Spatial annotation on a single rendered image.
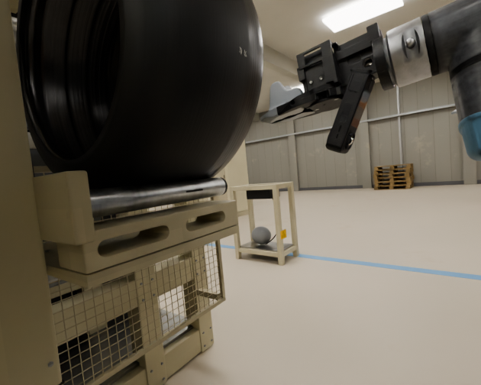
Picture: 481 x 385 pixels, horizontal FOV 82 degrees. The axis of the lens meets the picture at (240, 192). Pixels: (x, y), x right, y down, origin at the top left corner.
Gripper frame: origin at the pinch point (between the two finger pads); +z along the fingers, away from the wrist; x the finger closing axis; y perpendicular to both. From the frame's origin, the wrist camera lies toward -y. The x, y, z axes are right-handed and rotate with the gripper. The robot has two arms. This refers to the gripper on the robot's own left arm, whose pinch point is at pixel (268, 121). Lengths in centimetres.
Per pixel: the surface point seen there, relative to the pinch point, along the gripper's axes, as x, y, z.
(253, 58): -3.4, 13.6, 2.3
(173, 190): 8.6, -8.7, 18.6
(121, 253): 21.9, -17.3, 17.4
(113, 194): 20.7, -8.1, 18.8
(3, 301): 34.3, -20.3, 27.8
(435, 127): -1041, 78, -20
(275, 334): -86, -94, 68
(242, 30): 0.3, 17.5, 1.5
